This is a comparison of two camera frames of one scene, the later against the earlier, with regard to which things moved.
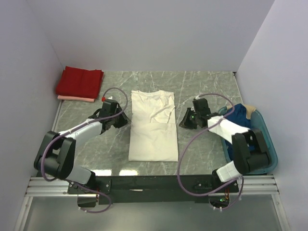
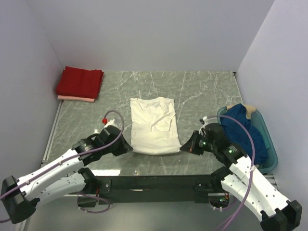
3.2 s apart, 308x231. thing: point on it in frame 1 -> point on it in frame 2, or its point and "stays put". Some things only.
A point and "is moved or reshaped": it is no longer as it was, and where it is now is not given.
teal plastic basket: [257, 123] stays put
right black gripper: [189, 119] -> [193, 142]
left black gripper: [119, 118] -> [121, 145]
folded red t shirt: [76, 82] stays put
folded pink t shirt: [76, 98] stays put
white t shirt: [153, 136] is moved or reshaped
